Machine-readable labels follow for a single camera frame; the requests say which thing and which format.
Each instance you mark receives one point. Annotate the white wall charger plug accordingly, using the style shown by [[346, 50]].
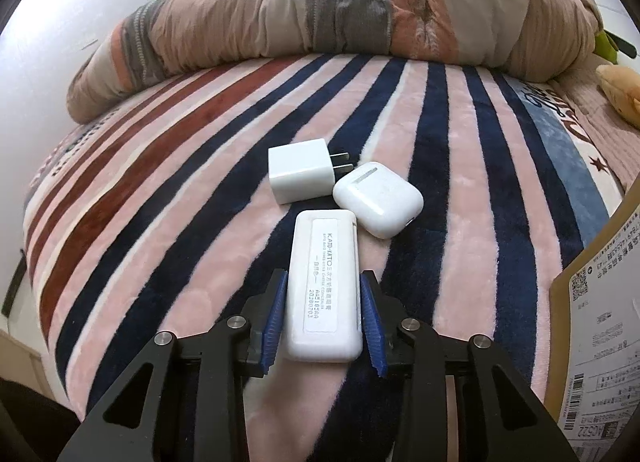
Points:
[[299, 171]]

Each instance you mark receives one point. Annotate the cardboard box with shipping label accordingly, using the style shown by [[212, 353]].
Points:
[[597, 332]]

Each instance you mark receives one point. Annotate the rolled patchwork quilt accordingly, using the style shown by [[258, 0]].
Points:
[[350, 11]]

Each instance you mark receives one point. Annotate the white rectangular box with label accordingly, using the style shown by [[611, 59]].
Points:
[[327, 287]]

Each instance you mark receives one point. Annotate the green plush toy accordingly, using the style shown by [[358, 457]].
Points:
[[605, 47]]

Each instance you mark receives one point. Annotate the white earbuds charging case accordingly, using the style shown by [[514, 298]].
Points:
[[378, 198]]

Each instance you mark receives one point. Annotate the yellow plush toy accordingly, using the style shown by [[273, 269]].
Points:
[[620, 90]]

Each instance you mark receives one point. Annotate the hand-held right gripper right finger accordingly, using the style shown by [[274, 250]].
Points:
[[371, 327]]

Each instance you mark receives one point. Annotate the striped plush blanket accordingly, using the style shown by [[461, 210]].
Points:
[[320, 222]]

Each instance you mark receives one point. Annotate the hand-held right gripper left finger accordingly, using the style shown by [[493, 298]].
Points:
[[274, 323]]

